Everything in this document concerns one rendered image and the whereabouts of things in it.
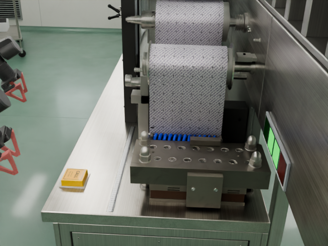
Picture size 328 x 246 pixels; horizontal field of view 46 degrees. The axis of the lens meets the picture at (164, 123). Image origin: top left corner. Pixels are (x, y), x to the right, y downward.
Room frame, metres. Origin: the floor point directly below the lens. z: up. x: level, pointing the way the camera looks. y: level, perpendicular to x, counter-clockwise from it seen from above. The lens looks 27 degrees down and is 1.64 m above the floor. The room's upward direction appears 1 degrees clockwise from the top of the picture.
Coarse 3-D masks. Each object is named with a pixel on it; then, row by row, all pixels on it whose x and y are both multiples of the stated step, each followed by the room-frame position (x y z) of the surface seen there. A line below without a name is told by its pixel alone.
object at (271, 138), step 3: (270, 129) 0.84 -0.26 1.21; (270, 132) 0.83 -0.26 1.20; (270, 135) 0.83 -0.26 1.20; (273, 135) 0.80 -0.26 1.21; (270, 138) 0.83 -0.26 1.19; (273, 138) 0.80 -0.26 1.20; (270, 141) 0.82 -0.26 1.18; (273, 141) 0.80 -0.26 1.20; (267, 144) 0.84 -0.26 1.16; (270, 144) 0.82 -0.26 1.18; (270, 147) 0.81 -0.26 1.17; (270, 150) 0.81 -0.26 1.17
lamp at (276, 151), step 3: (276, 144) 0.77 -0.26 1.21; (276, 147) 0.76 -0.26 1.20; (273, 150) 0.78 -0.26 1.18; (276, 150) 0.76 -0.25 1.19; (279, 150) 0.74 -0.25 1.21; (273, 153) 0.78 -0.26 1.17; (276, 153) 0.76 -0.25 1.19; (273, 156) 0.78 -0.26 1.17; (276, 156) 0.75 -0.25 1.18; (273, 159) 0.77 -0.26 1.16; (276, 159) 0.75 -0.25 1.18; (276, 162) 0.74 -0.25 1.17; (276, 165) 0.74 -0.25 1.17; (276, 168) 0.74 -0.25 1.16
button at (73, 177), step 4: (68, 168) 1.08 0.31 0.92; (72, 168) 1.08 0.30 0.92; (68, 172) 1.05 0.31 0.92; (72, 172) 1.05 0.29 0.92; (76, 172) 1.06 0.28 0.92; (80, 172) 1.06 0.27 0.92; (84, 172) 1.06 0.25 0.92; (64, 176) 1.03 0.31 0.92; (68, 176) 1.03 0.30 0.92; (72, 176) 1.03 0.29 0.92; (76, 176) 1.03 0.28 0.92; (80, 176) 1.03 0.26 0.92; (84, 176) 1.04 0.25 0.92; (64, 180) 1.01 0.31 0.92; (68, 180) 1.01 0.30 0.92; (72, 180) 1.01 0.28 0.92; (76, 180) 1.01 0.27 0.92; (80, 180) 1.01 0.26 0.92; (84, 180) 1.03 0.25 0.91; (64, 184) 1.01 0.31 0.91; (68, 184) 1.01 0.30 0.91; (72, 184) 1.01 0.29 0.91; (76, 184) 1.01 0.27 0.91; (80, 184) 1.01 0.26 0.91
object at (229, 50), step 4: (228, 48) 1.18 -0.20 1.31; (228, 52) 1.16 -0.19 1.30; (228, 56) 1.15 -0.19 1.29; (228, 60) 1.14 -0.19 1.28; (228, 64) 1.13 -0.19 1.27; (228, 68) 1.13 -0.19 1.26; (228, 72) 1.13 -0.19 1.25; (228, 76) 1.13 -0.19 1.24; (228, 80) 1.13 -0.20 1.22; (228, 84) 1.16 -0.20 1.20
